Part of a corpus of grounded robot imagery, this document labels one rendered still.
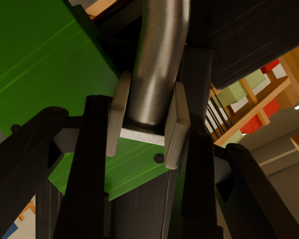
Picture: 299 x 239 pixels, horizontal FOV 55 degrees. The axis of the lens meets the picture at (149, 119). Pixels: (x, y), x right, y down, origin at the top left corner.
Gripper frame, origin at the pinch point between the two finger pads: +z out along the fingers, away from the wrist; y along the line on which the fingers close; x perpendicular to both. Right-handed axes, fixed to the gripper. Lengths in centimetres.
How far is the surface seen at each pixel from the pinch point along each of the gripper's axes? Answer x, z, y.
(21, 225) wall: -532, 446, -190
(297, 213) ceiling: -314, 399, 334
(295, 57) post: -4, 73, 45
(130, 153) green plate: -6.1, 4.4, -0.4
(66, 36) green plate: 2.7, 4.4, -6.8
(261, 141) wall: -363, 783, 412
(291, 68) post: -7, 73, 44
